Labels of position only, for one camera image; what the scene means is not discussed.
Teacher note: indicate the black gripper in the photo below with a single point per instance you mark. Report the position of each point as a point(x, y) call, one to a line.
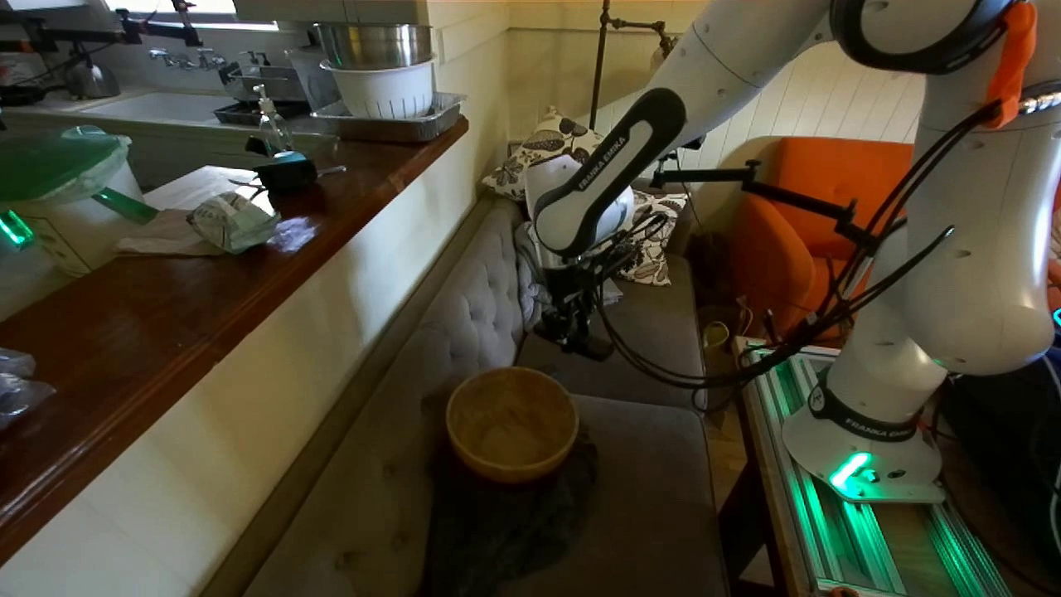
point(576, 294)

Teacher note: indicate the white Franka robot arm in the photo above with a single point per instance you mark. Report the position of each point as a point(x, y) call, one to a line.
point(974, 253)

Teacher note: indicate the brown wooden counter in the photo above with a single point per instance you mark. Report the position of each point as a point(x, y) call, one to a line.
point(144, 331)

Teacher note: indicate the floral patterned pillow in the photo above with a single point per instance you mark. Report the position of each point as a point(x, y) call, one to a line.
point(665, 236)

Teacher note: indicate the yellow wooden bowl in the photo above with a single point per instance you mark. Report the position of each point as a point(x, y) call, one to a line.
point(513, 431)

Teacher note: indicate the grey tufted sofa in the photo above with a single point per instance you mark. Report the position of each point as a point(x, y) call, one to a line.
point(641, 484)

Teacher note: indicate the metal baking tray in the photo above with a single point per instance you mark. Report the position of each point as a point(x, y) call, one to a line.
point(419, 120)

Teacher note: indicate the dark metal pole stand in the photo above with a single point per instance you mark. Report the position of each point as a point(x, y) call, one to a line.
point(601, 53)

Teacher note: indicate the dark grey cloth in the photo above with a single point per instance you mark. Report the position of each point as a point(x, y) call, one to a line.
point(499, 530)

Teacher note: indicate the orange armchair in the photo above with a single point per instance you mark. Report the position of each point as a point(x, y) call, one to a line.
point(817, 185)

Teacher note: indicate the white plastic bowl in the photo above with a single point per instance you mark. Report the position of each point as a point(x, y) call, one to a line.
point(385, 87)

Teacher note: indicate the stainless steel pot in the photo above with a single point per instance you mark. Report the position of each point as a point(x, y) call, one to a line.
point(372, 44)

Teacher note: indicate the white crumpled cloth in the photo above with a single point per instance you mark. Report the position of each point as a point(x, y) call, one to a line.
point(226, 221)

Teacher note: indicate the white container green lid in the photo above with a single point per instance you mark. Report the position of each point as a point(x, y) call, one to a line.
point(55, 209)

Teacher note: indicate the dark crumpled plastic bag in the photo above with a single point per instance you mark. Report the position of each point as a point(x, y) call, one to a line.
point(20, 384)

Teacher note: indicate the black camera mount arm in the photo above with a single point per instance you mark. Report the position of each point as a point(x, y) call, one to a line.
point(763, 185)

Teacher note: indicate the aluminium frame robot table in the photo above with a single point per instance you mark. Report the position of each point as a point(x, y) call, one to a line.
point(882, 543)

